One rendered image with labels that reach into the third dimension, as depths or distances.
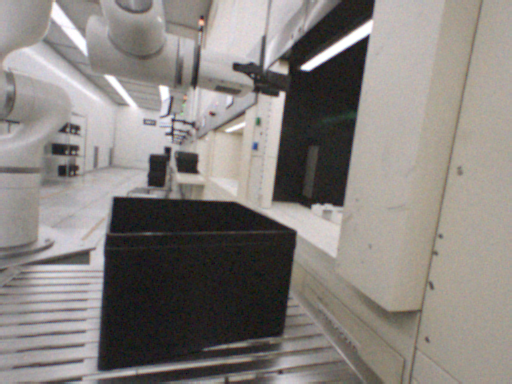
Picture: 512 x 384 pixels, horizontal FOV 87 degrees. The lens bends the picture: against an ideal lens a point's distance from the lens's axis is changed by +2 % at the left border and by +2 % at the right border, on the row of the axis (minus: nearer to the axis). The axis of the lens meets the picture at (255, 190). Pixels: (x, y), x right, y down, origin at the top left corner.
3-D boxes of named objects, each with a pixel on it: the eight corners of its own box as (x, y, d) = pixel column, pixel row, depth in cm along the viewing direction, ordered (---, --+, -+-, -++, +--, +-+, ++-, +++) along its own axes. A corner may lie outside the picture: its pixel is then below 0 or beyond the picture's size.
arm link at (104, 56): (180, 20, 43) (177, 58, 52) (85, -6, 39) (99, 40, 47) (176, 66, 41) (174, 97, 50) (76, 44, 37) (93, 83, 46)
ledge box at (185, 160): (175, 170, 354) (177, 150, 352) (197, 172, 361) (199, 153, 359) (174, 172, 325) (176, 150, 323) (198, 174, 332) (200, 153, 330)
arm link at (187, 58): (174, 93, 52) (190, 96, 53) (175, 82, 43) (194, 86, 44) (178, 48, 51) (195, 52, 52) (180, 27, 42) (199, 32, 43)
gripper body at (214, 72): (186, 94, 53) (241, 104, 56) (189, 81, 43) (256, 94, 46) (189, 54, 52) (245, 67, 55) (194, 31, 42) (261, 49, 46)
